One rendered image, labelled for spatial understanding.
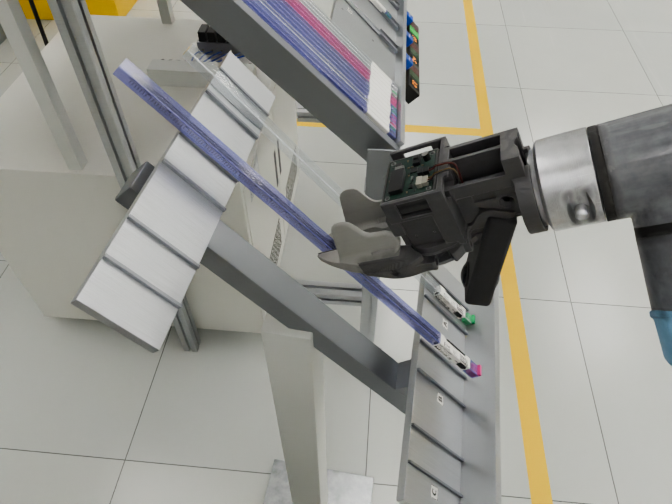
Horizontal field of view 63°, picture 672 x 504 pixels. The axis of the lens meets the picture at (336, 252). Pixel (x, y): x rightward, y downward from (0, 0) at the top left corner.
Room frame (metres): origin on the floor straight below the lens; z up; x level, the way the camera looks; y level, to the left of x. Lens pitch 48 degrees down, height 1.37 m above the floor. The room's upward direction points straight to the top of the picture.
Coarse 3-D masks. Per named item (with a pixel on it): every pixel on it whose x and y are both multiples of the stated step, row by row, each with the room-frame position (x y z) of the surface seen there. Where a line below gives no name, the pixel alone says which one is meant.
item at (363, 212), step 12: (348, 192) 0.38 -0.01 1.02; (360, 192) 0.38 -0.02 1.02; (348, 204) 0.38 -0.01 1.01; (360, 204) 0.38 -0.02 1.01; (372, 204) 0.38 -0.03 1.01; (348, 216) 0.38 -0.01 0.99; (360, 216) 0.38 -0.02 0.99; (372, 216) 0.38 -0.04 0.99; (384, 216) 0.37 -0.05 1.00; (360, 228) 0.37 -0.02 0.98; (372, 228) 0.37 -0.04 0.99; (384, 228) 0.36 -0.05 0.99
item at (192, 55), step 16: (192, 48) 0.50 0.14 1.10; (192, 64) 0.49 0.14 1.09; (208, 64) 0.50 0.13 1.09; (208, 80) 0.49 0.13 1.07; (224, 80) 0.49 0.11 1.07; (224, 96) 0.49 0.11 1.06; (240, 96) 0.49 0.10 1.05; (256, 112) 0.49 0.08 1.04; (272, 128) 0.48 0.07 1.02; (288, 144) 0.48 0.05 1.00; (304, 160) 0.48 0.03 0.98; (320, 176) 0.47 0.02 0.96; (336, 192) 0.47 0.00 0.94; (432, 288) 0.44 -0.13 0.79; (464, 320) 0.43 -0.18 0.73
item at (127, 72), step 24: (120, 72) 0.39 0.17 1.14; (144, 96) 0.39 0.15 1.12; (168, 96) 0.39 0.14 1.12; (168, 120) 0.38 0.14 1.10; (192, 120) 0.39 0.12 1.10; (216, 144) 0.38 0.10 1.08; (240, 168) 0.37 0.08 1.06; (264, 192) 0.37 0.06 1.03; (288, 216) 0.37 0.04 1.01; (312, 240) 0.36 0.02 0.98; (384, 288) 0.35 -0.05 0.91; (408, 312) 0.35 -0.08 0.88; (432, 336) 0.34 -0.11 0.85
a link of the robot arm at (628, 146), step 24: (624, 120) 0.33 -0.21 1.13; (648, 120) 0.32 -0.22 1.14; (600, 144) 0.32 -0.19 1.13; (624, 144) 0.31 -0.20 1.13; (648, 144) 0.30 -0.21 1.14; (600, 168) 0.30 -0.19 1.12; (624, 168) 0.30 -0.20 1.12; (648, 168) 0.29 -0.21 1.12; (600, 192) 0.29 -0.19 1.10; (624, 192) 0.29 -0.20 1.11; (648, 192) 0.28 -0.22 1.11; (624, 216) 0.29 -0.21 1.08; (648, 216) 0.28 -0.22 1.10
